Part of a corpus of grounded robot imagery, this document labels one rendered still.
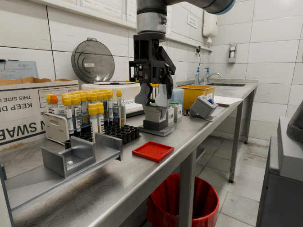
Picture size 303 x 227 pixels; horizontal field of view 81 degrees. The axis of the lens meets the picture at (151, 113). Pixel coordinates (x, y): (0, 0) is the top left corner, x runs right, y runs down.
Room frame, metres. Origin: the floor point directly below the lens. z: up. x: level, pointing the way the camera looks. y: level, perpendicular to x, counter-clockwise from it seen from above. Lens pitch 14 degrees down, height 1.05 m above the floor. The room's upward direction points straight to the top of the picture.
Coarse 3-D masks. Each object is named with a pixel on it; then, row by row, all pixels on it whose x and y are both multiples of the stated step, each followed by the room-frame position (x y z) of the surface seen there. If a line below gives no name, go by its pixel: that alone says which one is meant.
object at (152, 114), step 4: (148, 108) 0.49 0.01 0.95; (152, 108) 0.48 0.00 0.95; (156, 108) 0.48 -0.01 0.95; (160, 108) 0.49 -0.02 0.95; (148, 112) 0.49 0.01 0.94; (152, 112) 0.48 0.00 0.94; (156, 112) 0.48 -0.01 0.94; (160, 112) 0.48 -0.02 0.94; (148, 116) 0.49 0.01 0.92; (152, 116) 0.48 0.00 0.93; (156, 116) 0.48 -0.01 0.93; (160, 116) 0.48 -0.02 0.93; (148, 120) 0.49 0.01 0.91; (152, 120) 0.48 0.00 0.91; (156, 120) 0.48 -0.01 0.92; (160, 120) 0.48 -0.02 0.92
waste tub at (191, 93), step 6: (186, 90) 0.79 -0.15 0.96; (192, 90) 0.77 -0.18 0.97; (198, 90) 0.75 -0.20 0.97; (204, 90) 0.74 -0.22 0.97; (210, 90) 0.79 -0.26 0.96; (186, 96) 0.79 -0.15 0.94; (192, 96) 0.77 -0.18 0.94; (210, 96) 0.80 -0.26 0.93; (186, 102) 0.78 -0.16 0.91; (192, 102) 0.77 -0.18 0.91; (186, 108) 0.78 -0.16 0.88
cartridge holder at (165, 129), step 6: (144, 120) 0.50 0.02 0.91; (138, 126) 0.51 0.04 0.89; (144, 126) 0.50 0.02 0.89; (150, 126) 0.48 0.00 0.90; (156, 126) 0.47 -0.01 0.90; (162, 126) 0.48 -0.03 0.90; (168, 126) 0.51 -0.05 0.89; (150, 132) 0.48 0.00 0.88; (156, 132) 0.47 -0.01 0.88; (162, 132) 0.46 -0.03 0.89; (168, 132) 0.47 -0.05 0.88
